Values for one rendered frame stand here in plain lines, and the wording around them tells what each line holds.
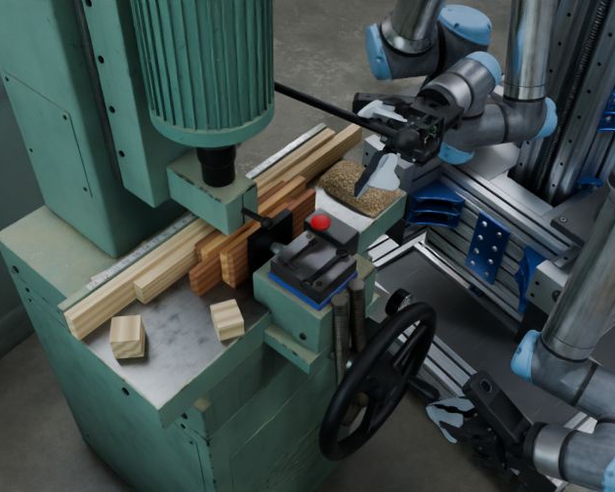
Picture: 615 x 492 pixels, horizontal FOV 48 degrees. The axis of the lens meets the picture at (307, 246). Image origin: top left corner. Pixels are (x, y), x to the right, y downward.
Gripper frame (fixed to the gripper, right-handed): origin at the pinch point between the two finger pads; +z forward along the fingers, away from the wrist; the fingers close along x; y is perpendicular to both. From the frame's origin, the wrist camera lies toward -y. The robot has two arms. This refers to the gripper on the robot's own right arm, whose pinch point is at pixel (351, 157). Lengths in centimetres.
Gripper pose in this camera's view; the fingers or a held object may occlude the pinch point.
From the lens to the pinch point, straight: 103.0
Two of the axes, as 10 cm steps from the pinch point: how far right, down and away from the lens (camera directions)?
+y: 7.6, 4.5, -4.7
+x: 0.1, 7.2, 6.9
